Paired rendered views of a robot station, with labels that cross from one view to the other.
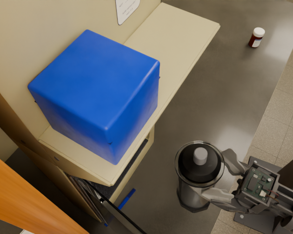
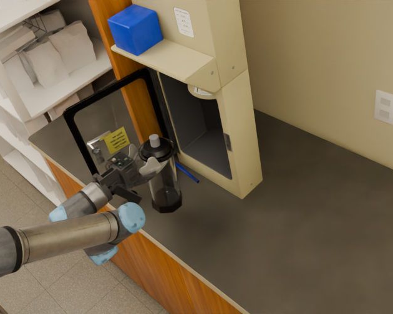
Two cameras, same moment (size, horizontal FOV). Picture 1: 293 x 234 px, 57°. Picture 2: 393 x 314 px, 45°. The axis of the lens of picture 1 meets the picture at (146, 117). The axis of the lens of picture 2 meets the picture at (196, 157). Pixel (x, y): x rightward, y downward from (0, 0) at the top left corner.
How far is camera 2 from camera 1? 1.35 m
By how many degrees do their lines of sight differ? 65
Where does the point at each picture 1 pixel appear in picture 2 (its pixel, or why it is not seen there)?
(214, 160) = (150, 151)
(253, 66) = not seen: outside the picture
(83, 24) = (159, 10)
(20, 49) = not seen: outside the picture
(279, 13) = not seen: outside the picture
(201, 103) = (284, 250)
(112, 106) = (115, 19)
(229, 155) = (152, 162)
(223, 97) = (291, 276)
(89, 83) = (126, 14)
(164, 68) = (159, 58)
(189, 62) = (159, 66)
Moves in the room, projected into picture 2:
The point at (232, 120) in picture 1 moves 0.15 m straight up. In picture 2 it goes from (254, 278) to (249, 249)
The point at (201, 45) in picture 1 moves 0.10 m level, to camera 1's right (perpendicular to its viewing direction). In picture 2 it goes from (169, 71) to (158, 95)
